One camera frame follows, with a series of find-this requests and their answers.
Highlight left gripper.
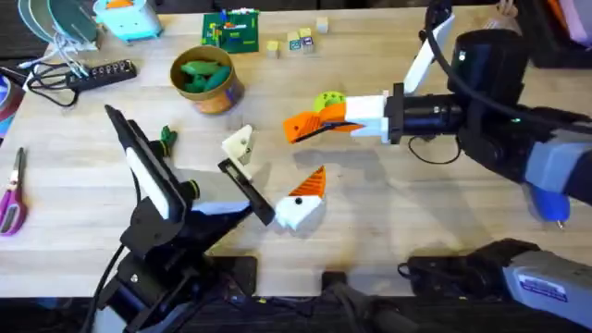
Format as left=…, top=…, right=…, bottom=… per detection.
left=178, top=123, right=328, bottom=253

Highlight green vegetable toy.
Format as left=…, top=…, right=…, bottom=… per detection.
left=158, top=124, right=179, bottom=156

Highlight blue electric screwdriver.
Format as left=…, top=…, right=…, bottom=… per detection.
left=521, top=181, right=573, bottom=231

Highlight green disc with holes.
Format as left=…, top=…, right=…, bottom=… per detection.
left=313, top=91, right=348, bottom=114

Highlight orange ribbed wedge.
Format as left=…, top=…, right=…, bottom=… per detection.
left=282, top=110, right=327, bottom=145

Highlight right pale wrist plate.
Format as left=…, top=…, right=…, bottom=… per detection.
left=402, top=13, right=457, bottom=96

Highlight tub with green toys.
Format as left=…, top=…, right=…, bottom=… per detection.
left=168, top=44, right=246, bottom=116

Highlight green board with blocks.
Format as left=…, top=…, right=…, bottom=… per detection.
left=200, top=7, right=261, bottom=55

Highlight black power strip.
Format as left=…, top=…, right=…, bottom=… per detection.
left=66, top=58, right=139, bottom=92

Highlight light blue box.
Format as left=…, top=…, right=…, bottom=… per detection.
left=92, top=0, right=165, bottom=43

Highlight stack of grey-green discs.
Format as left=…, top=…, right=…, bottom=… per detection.
left=17, top=0, right=101, bottom=45

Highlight purple scissors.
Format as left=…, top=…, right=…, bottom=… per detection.
left=0, top=146, right=30, bottom=238

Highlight tape roll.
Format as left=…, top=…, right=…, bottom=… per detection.
left=0, top=73, right=27, bottom=140

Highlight thin black cable loop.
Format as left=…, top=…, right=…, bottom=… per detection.
left=406, top=135, right=464, bottom=167

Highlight thick black gripper cable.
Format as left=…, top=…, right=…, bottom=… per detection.
left=417, top=0, right=592, bottom=133

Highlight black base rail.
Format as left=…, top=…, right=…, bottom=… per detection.
left=0, top=295, right=592, bottom=333

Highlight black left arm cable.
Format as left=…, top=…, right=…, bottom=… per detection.
left=80, top=243, right=127, bottom=333

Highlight white cable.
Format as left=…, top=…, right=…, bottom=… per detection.
left=18, top=31, right=90, bottom=79

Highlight black power strip cable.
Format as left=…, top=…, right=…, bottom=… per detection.
left=25, top=62, right=80, bottom=108

